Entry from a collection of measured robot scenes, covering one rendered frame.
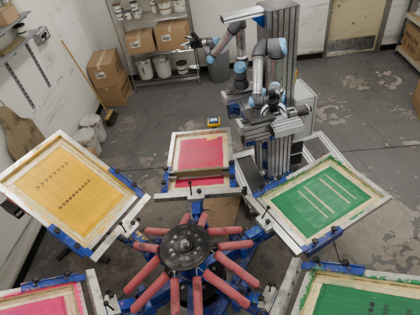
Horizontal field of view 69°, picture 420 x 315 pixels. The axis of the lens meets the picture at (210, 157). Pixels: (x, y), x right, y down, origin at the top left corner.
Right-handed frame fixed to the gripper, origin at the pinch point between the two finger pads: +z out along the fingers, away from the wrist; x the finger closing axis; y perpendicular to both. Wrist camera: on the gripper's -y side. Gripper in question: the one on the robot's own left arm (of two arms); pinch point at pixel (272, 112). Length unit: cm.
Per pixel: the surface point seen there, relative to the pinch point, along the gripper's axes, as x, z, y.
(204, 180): 65, -4, 64
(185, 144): 92, -49, 60
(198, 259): 41, 84, 31
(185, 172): 78, -3, 52
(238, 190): 33, 12, 60
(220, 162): 55, -26, 65
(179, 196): 77, 21, 54
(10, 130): 268, -40, 15
